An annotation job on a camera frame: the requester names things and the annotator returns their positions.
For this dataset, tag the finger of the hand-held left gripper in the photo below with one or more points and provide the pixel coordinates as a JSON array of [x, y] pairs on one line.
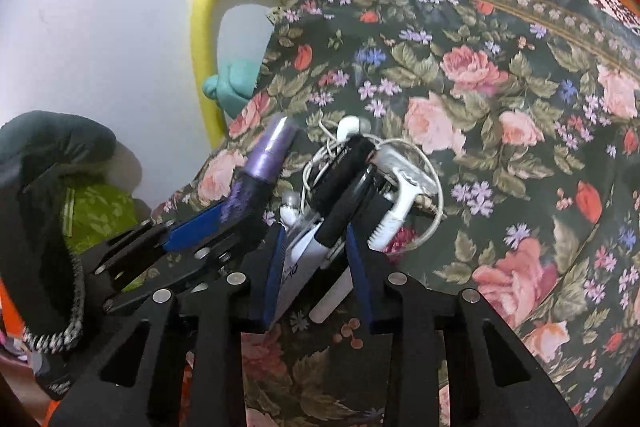
[[200, 269], [192, 224]]

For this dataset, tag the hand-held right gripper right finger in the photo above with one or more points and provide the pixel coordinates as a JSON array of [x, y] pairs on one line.
[[359, 279]]

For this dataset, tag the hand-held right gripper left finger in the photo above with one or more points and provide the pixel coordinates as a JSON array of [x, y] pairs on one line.
[[274, 277]]

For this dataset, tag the white marker with black cap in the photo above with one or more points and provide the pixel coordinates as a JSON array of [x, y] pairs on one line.
[[305, 257]]

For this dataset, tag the green plastic bag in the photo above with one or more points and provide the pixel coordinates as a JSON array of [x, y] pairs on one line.
[[100, 217]]

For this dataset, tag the purple cosmetic tube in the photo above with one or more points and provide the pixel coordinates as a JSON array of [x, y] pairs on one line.
[[270, 147]]

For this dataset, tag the white razor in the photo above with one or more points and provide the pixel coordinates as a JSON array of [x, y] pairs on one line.
[[405, 202]]

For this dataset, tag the black cylindrical tube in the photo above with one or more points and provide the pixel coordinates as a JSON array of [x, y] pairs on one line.
[[345, 167]]

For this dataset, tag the teal cloth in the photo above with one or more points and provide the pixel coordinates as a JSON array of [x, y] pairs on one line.
[[237, 82]]

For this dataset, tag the dark cloth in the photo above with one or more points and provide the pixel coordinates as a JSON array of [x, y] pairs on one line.
[[50, 142]]

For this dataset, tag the yellow foam tube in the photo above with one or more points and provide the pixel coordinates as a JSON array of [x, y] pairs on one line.
[[200, 57]]

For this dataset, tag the floral blanket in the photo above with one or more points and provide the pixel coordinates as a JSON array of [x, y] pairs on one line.
[[500, 157]]

